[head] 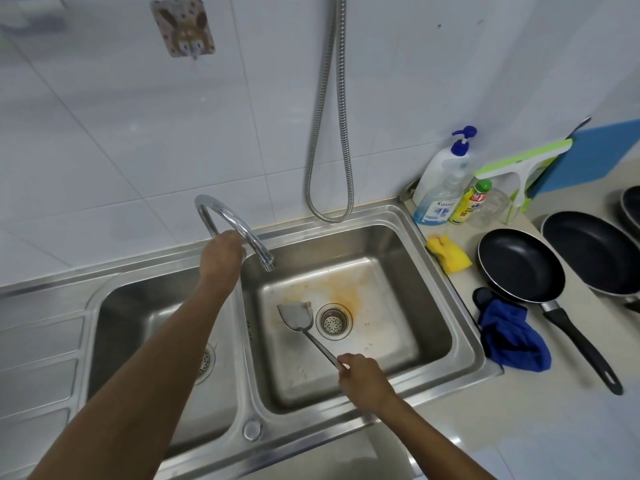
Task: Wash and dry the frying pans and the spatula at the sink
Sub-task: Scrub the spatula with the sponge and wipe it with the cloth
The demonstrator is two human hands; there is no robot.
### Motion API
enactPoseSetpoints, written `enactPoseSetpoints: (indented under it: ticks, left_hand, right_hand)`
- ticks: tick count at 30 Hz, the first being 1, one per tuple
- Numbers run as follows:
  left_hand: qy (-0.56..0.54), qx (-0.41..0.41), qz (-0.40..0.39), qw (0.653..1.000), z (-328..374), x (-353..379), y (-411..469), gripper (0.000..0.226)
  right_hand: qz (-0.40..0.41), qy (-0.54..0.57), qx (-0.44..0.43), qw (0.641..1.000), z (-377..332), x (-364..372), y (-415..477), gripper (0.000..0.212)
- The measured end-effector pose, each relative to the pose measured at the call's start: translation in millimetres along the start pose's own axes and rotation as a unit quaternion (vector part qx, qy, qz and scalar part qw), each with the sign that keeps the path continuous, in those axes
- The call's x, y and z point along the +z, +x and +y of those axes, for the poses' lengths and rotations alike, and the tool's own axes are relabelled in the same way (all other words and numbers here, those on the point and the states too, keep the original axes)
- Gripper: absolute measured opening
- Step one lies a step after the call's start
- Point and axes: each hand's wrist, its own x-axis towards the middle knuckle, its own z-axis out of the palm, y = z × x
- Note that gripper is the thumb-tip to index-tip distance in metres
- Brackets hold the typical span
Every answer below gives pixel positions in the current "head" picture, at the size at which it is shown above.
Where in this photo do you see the medium black frying pan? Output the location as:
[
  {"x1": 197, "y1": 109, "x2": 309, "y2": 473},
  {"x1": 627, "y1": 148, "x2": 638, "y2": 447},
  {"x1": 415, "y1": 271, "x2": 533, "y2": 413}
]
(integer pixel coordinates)
[{"x1": 541, "y1": 210, "x2": 640, "y2": 313}]

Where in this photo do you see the white wall shelf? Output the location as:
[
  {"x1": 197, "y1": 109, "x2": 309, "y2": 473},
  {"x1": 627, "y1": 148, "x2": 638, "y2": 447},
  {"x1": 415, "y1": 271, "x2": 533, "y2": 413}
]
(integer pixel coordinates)
[{"x1": 0, "y1": 0, "x2": 69, "y2": 33}]

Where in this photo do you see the clear pump soap bottle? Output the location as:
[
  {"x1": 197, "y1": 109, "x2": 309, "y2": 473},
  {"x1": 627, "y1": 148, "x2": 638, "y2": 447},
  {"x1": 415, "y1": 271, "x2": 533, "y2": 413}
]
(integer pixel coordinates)
[{"x1": 411, "y1": 125, "x2": 478, "y2": 227}]

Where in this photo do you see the yellow sponge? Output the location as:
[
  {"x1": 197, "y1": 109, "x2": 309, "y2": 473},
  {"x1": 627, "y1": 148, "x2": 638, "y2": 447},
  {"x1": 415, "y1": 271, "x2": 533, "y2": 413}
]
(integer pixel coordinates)
[{"x1": 425, "y1": 234, "x2": 473, "y2": 275}]

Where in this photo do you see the person's left hand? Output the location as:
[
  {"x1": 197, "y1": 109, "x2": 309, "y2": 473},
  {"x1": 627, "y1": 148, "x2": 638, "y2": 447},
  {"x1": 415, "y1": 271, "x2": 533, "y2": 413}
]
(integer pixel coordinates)
[{"x1": 199, "y1": 229, "x2": 247, "y2": 298}]

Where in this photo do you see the person's left forearm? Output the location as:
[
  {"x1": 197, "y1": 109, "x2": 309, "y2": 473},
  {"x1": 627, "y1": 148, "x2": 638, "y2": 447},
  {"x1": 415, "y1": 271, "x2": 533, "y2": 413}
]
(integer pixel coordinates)
[{"x1": 25, "y1": 279, "x2": 239, "y2": 480}]

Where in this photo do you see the metal sink strainer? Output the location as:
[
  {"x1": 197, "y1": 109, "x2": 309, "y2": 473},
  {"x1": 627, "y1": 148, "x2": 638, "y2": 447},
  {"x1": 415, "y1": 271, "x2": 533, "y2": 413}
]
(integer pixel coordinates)
[
  {"x1": 315, "y1": 302, "x2": 354, "y2": 341},
  {"x1": 195, "y1": 342, "x2": 219, "y2": 385}
]

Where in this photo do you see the green knife block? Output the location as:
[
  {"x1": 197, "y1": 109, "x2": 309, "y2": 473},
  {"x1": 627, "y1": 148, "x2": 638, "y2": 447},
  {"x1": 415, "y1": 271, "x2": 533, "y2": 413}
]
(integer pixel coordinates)
[{"x1": 522, "y1": 157, "x2": 559, "y2": 211}]

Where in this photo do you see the person's right hand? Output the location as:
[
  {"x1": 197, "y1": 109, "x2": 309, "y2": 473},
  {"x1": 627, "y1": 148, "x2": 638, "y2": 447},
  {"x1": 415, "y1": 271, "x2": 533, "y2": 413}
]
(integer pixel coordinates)
[{"x1": 335, "y1": 353, "x2": 401, "y2": 415}]

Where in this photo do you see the blue microfibre cloth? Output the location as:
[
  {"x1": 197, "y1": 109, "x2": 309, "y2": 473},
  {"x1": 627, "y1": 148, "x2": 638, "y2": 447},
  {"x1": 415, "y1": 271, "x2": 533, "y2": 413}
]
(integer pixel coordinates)
[{"x1": 472, "y1": 287, "x2": 553, "y2": 373}]

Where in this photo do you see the small yellow bottle green cap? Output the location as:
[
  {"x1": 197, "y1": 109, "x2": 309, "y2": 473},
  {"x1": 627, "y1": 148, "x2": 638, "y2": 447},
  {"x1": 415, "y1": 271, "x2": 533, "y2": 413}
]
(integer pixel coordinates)
[{"x1": 449, "y1": 179, "x2": 493, "y2": 227}]

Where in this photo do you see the clear glass cup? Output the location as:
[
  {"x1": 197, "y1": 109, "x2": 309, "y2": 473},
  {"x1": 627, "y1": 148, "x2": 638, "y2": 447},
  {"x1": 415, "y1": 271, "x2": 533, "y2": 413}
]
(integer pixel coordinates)
[{"x1": 469, "y1": 188, "x2": 511, "y2": 231}]

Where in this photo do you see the green white squeegee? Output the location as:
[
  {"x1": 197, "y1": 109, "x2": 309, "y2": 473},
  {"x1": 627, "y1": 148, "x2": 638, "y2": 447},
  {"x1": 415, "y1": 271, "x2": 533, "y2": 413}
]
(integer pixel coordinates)
[{"x1": 473, "y1": 138, "x2": 575, "y2": 225}]

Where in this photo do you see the metal spatula wooden handle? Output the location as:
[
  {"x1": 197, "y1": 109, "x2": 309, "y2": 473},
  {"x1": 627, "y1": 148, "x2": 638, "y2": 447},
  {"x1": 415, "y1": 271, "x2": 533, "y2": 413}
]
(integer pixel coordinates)
[{"x1": 276, "y1": 300, "x2": 351, "y2": 371}]

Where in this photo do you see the large black frying pan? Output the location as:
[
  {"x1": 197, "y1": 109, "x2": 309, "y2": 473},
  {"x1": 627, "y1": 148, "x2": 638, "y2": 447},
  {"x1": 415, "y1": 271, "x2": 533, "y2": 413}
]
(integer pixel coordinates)
[{"x1": 619, "y1": 185, "x2": 640, "y2": 245}]

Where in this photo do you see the metal shower hose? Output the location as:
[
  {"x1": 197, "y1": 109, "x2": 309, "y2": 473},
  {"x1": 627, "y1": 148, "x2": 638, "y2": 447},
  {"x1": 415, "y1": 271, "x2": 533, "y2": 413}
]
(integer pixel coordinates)
[{"x1": 305, "y1": 0, "x2": 356, "y2": 225}]

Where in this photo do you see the small black frying pan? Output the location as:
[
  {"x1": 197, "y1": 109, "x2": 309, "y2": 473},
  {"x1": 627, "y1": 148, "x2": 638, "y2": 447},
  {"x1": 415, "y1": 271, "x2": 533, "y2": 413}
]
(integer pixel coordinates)
[{"x1": 477, "y1": 228, "x2": 625, "y2": 397}]

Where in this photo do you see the stainless steel double sink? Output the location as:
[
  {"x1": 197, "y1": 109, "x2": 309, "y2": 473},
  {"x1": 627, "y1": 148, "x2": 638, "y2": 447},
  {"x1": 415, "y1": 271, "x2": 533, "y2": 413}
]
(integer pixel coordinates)
[{"x1": 0, "y1": 202, "x2": 505, "y2": 480}]

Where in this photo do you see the blue cutting board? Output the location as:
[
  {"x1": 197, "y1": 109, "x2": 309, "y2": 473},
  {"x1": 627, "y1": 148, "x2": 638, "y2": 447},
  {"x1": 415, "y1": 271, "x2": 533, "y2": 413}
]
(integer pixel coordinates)
[{"x1": 529, "y1": 118, "x2": 640, "y2": 198}]

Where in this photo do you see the chrome faucet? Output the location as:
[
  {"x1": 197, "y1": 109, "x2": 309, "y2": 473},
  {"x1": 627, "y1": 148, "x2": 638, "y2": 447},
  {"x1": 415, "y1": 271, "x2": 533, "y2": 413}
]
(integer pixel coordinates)
[{"x1": 193, "y1": 194, "x2": 277, "y2": 272}]

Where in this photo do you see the brown adhesive wall hook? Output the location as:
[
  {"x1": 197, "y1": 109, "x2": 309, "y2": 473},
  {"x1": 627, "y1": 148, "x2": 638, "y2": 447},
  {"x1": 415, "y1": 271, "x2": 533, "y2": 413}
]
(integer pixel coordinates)
[{"x1": 150, "y1": 0, "x2": 216, "y2": 61}]

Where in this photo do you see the person's right forearm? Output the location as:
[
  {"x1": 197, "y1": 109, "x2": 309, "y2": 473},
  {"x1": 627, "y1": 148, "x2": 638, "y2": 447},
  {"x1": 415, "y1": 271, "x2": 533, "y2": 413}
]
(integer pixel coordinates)
[{"x1": 375, "y1": 399, "x2": 496, "y2": 480}]

